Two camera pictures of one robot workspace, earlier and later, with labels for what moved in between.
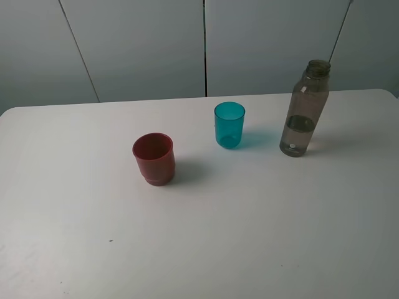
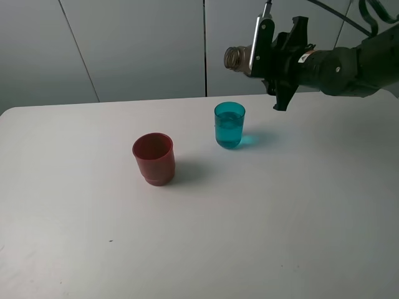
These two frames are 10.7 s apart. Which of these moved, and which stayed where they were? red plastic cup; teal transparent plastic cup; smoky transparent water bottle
Moved: smoky transparent water bottle
Stayed: teal transparent plastic cup; red plastic cup
